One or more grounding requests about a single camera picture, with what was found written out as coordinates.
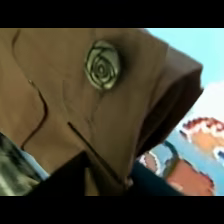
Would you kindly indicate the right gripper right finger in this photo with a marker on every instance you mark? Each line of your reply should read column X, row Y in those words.
column 146, row 185

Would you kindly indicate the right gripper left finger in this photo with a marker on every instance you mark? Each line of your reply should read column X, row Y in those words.
column 68, row 180

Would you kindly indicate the brown garment with rose print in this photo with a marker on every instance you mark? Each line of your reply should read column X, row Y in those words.
column 66, row 83

